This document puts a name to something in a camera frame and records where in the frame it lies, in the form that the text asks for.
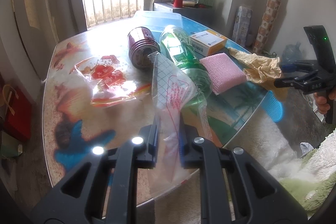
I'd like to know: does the tan paper bag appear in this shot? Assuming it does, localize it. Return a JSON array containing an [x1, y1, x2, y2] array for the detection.
[[228, 47, 289, 102]]

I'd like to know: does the beach print folding table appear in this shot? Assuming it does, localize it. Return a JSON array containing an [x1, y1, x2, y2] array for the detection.
[[42, 18, 267, 186]]

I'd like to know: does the clear zip plastic bag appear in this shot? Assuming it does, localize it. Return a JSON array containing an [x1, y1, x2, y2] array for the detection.
[[148, 52, 213, 197]]

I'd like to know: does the toilet paper roll pack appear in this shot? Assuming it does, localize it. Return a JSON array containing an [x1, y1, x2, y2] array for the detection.
[[232, 5, 253, 47]]

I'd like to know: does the pink scrubbing sponge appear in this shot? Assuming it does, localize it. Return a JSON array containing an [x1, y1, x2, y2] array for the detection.
[[200, 53, 247, 95]]

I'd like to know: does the green plastic storage basket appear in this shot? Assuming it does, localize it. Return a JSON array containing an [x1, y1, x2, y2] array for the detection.
[[197, 0, 214, 7]]

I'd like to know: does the red milk drink can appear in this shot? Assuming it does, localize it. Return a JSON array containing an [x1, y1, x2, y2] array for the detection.
[[127, 27, 160, 70]]

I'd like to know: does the dark grey cabinet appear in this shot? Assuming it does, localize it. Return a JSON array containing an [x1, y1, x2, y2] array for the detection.
[[153, 3, 227, 36]]

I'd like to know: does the blue plastic waste basket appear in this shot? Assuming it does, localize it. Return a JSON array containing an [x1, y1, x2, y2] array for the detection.
[[261, 91, 284, 123]]

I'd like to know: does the person's right hand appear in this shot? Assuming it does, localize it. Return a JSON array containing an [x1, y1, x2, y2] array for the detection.
[[313, 88, 336, 114]]

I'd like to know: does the green plastic drink bottle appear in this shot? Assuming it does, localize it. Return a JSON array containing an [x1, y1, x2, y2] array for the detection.
[[159, 25, 213, 105]]

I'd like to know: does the red gift bag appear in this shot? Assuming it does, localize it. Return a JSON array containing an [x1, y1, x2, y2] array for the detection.
[[1, 84, 33, 143]]

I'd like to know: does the green fluffy sleeve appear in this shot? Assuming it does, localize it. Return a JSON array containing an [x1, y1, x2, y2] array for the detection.
[[280, 132, 335, 217]]

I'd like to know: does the red printed plastic bag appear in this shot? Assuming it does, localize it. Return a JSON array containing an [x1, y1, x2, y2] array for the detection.
[[74, 55, 151, 107]]

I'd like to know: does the clear plastic food container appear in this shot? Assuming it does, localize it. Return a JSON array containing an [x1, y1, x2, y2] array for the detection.
[[133, 11, 183, 32]]

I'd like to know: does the orange white medicine box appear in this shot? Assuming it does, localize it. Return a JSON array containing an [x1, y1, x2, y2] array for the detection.
[[190, 29, 227, 57]]

